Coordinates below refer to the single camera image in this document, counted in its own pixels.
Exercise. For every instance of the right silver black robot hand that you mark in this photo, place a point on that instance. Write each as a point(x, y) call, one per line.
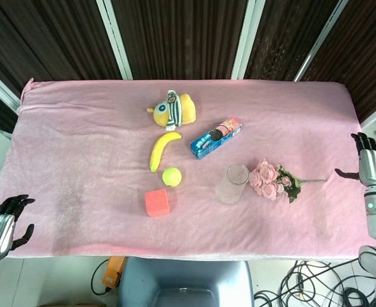
point(375, 166)

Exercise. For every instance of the pink rose bouquet green stem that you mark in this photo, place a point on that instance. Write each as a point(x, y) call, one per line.
point(264, 179)

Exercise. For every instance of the clear glass vase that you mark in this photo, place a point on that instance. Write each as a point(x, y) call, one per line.
point(230, 192)

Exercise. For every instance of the pink plush tablecloth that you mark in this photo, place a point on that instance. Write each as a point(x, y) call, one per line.
point(79, 160)

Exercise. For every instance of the orange handheld device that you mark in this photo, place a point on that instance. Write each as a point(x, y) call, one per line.
point(112, 272)

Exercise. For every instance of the red cube block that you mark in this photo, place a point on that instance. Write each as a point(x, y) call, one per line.
point(157, 203)

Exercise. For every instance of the blue cookie box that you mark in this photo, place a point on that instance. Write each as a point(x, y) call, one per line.
point(212, 140)

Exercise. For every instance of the green tennis ball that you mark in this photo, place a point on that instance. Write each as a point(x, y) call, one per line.
point(172, 176)

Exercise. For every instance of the yellow banana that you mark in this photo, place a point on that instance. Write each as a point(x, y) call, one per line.
point(160, 148)

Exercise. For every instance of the yellow plush toy striped scarf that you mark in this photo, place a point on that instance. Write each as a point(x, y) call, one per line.
point(188, 108)

